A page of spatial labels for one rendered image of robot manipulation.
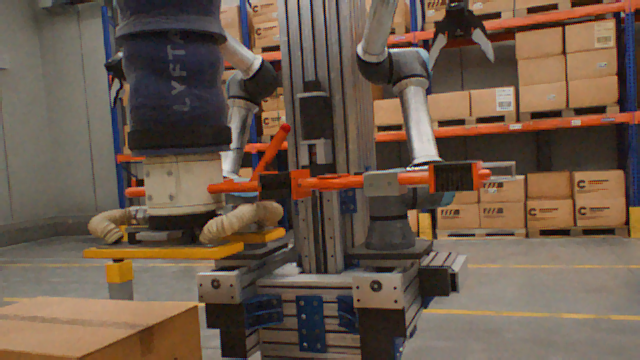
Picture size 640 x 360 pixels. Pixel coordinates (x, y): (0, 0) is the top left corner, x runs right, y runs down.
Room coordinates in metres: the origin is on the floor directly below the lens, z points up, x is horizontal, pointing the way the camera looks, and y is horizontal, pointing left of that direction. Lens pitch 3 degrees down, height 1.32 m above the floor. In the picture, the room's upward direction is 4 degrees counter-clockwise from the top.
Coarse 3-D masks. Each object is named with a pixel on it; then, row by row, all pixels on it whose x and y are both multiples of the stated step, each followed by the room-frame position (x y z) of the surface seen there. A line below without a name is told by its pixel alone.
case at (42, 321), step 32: (0, 320) 1.47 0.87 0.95; (32, 320) 1.45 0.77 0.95; (64, 320) 1.43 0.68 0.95; (96, 320) 1.40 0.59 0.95; (128, 320) 1.38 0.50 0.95; (160, 320) 1.36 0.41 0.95; (192, 320) 1.47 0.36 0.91; (0, 352) 1.23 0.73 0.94; (32, 352) 1.19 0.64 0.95; (64, 352) 1.17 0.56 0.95; (96, 352) 1.17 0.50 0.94; (128, 352) 1.25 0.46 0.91; (160, 352) 1.35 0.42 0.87; (192, 352) 1.46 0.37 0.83
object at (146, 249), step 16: (128, 240) 1.18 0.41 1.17; (176, 240) 1.18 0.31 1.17; (192, 240) 1.13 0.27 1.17; (224, 240) 1.13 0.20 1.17; (96, 256) 1.17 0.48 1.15; (112, 256) 1.15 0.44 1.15; (128, 256) 1.14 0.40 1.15; (144, 256) 1.12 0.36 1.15; (160, 256) 1.11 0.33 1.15; (176, 256) 1.09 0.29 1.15; (192, 256) 1.08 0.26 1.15; (208, 256) 1.06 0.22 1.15; (224, 256) 1.07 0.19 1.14
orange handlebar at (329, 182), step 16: (320, 176) 1.09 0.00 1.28; (336, 176) 1.08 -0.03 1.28; (352, 176) 1.07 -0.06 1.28; (400, 176) 1.03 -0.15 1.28; (416, 176) 1.02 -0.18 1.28; (480, 176) 0.98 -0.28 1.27; (128, 192) 1.28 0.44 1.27; (144, 192) 1.26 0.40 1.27; (208, 192) 1.20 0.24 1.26; (224, 192) 1.18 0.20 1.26; (240, 192) 1.17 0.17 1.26
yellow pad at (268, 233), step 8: (200, 232) 1.31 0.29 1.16; (240, 232) 1.27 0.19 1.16; (248, 232) 1.26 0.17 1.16; (256, 232) 1.25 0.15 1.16; (264, 232) 1.26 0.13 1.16; (272, 232) 1.26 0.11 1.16; (280, 232) 1.29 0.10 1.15; (168, 240) 1.33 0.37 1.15; (232, 240) 1.26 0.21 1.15; (240, 240) 1.25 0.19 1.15; (248, 240) 1.25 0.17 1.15; (256, 240) 1.24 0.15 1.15; (264, 240) 1.23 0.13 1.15
